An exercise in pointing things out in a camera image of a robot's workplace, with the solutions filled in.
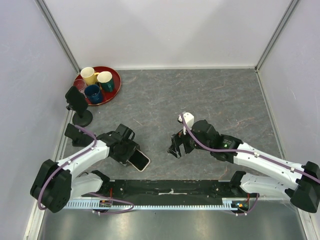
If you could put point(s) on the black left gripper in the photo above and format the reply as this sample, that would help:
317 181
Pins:
132 146

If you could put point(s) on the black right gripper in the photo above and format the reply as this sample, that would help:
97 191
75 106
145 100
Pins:
177 139

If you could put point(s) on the pink-cased smartphone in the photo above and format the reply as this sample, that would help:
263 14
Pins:
139 160

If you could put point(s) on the black round-base phone stand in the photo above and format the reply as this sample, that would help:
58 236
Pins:
84 119

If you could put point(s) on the black smartphone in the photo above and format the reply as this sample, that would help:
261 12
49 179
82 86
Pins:
76 100

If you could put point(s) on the black angled desk phone stand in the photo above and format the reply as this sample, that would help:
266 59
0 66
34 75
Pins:
80 137

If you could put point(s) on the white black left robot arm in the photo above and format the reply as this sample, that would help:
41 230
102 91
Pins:
58 182

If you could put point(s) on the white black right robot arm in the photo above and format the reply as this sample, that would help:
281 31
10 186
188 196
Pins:
299 183

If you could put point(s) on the dark blue mug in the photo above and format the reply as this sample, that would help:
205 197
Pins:
94 94

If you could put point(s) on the red round tray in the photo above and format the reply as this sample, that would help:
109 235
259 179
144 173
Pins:
107 96

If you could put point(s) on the green mug white inside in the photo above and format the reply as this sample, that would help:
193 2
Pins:
105 79

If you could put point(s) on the clear drinking glass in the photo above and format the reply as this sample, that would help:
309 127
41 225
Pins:
80 84

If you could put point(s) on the yellow mug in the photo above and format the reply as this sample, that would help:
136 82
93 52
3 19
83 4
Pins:
89 75

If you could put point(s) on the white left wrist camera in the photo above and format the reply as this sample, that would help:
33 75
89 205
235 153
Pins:
125 133

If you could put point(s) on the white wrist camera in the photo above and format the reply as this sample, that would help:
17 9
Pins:
125 133
187 120

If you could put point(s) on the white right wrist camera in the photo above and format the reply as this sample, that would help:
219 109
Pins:
187 120

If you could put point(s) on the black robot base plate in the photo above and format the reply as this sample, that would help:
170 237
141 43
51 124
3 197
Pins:
172 192

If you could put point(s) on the light blue cable duct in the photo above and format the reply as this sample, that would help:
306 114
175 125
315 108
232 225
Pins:
97 204

